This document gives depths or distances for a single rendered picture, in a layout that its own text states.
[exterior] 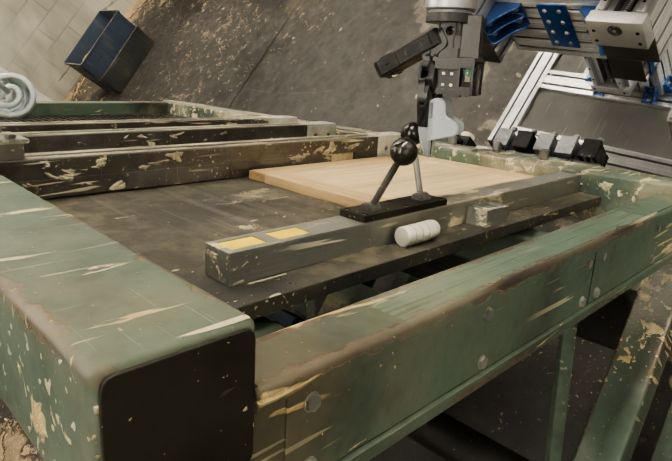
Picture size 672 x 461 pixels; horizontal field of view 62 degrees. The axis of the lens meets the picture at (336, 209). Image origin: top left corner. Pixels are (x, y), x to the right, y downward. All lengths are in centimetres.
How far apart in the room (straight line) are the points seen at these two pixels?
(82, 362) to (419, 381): 30
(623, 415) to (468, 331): 79
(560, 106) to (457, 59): 160
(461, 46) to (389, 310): 48
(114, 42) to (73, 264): 514
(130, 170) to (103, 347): 82
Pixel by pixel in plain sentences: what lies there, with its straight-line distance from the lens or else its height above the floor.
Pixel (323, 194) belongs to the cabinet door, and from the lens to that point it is 107.
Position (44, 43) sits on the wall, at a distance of 645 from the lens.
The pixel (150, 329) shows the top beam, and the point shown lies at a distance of 33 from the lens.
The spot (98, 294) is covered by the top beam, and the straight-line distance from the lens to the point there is 38.
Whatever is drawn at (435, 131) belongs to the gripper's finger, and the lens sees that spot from 87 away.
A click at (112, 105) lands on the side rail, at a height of 111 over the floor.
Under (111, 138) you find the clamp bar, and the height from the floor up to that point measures 151.
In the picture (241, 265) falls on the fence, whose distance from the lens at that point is 65.
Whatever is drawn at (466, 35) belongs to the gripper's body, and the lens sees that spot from 86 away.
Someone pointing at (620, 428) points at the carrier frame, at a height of 79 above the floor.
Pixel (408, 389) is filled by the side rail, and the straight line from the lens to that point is 50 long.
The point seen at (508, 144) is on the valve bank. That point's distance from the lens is 169.
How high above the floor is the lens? 207
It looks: 45 degrees down
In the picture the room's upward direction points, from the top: 50 degrees counter-clockwise
